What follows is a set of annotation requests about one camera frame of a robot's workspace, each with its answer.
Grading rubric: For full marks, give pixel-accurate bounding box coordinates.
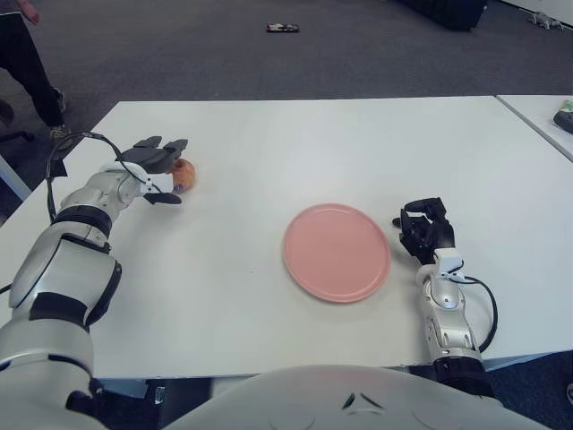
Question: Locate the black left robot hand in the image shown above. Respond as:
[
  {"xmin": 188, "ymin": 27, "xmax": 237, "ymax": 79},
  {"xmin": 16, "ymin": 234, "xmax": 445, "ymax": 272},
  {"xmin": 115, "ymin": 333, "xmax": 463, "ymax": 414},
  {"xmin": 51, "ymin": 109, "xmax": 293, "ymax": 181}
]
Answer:
[{"xmin": 115, "ymin": 137, "xmax": 190, "ymax": 206}]

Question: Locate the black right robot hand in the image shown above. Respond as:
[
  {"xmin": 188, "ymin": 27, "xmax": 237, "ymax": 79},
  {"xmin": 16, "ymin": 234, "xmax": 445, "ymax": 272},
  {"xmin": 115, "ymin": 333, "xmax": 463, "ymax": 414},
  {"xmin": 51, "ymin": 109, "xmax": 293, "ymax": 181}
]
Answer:
[{"xmin": 391, "ymin": 195, "xmax": 458, "ymax": 265}]

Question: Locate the red yellow apple with sticker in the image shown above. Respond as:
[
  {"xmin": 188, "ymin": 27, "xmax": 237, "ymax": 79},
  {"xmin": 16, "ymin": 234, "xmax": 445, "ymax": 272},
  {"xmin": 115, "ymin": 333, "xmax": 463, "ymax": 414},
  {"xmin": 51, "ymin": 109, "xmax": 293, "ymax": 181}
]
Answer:
[{"xmin": 169, "ymin": 159, "xmax": 198, "ymax": 194}]

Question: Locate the pink round plate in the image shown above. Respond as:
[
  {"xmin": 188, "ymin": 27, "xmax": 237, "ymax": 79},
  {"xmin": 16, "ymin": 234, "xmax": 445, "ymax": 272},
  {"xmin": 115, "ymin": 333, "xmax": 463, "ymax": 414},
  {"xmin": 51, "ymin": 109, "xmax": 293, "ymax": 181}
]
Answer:
[{"xmin": 281, "ymin": 202, "xmax": 393, "ymax": 305}]

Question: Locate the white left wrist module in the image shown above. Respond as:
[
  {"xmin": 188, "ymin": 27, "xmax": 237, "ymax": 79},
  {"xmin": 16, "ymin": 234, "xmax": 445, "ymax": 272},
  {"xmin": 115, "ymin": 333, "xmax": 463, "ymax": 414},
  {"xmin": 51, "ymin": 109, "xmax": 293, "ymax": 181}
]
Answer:
[{"xmin": 139, "ymin": 172, "xmax": 176, "ymax": 196}]

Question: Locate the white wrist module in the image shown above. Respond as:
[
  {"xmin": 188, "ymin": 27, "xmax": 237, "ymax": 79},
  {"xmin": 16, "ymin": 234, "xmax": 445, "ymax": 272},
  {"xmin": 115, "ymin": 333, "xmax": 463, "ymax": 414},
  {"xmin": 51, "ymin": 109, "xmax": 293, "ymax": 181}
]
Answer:
[
  {"xmin": 139, "ymin": 172, "xmax": 176, "ymax": 196},
  {"xmin": 432, "ymin": 248, "xmax": 465, "ymax": 280}
]

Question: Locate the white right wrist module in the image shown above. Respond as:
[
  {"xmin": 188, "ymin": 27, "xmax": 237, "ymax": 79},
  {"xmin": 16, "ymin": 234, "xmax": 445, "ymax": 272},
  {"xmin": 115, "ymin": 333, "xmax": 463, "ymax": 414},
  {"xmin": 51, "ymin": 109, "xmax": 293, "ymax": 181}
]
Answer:
[{"xmin": 432, "ymin": 248, "xmax": 465, "ymax": 280}]

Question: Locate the white table leg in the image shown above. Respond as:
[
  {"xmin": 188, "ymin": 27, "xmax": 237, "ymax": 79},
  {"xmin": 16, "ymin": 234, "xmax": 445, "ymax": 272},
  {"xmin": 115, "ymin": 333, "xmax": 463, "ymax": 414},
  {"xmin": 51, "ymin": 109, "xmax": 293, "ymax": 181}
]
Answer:
[{"xmin": 0, "ymin": 154, "xmax": 32, "ymax": 202}]

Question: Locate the person in black trousers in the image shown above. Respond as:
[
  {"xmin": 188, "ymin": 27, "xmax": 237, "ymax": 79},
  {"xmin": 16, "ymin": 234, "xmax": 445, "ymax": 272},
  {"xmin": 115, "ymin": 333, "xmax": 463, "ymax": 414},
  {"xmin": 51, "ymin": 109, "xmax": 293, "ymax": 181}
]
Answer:
[{"xmin": 0, "ymin": 0, "xmax": 72, "ymax": 141}]

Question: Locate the dark grey handheld controller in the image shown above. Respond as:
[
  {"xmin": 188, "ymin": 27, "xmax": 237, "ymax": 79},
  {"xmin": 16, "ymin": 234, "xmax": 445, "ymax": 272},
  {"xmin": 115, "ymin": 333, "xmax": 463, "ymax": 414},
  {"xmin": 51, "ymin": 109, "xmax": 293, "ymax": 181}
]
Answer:
[{"xmin": 552, "ymin": 109, "xmax": 573, "ymax": 134}]

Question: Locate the grey white robot torso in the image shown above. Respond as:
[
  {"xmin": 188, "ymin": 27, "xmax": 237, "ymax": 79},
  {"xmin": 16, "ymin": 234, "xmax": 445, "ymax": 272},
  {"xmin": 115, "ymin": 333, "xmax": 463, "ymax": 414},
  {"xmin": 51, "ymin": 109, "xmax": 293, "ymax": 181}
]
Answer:
[{"xmin": 160, "ymin": 365, "xmax": 552, "ymax": 430}]

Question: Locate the large black box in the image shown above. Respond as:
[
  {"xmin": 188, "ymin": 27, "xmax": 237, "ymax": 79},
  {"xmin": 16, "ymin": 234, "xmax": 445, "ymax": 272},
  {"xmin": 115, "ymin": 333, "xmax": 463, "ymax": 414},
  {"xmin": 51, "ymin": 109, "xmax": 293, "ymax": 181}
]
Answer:
[{"xmin": 398, "ymin": 0, "xmax": 489, "ymax": 32}]

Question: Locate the small grey toy figure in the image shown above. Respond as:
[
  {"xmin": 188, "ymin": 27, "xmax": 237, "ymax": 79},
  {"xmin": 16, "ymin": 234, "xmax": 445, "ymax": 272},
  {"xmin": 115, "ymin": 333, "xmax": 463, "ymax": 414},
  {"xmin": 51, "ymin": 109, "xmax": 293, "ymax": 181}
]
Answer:
[{"xmin": 526, "ymin": 12, "xmax": 564, "ymax": 30}]

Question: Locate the black looped right wrist cable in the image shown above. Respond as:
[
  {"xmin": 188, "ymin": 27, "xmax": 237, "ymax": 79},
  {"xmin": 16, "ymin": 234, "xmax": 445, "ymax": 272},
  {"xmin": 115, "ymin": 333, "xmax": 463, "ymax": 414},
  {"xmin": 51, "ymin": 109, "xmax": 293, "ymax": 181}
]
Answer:
[{"xmin": 460, "ymin": 275, "xmax": 499, "ymax": 355}]

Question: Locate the black looped wrist cable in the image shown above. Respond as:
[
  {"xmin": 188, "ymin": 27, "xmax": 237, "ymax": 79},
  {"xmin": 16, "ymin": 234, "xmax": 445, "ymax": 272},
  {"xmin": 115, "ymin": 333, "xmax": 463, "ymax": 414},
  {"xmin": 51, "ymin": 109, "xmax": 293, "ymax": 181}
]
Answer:
[
  {"xmin": 460, "ymin": 275, "xmax": 499, "ymax": 355},
  {"xmin": 47, "ymin": 131, "xmax": 149, "ymax": 225}
]

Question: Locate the black looped left wrist cable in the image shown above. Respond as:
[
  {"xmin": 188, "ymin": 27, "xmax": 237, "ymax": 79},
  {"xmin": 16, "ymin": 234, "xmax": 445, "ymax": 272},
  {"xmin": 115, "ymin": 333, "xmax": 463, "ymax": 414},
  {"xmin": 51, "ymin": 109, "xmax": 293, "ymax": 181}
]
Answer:
[{"xmin": 47, "ymin": 131, "xmax": 149, "ymax": 225}]

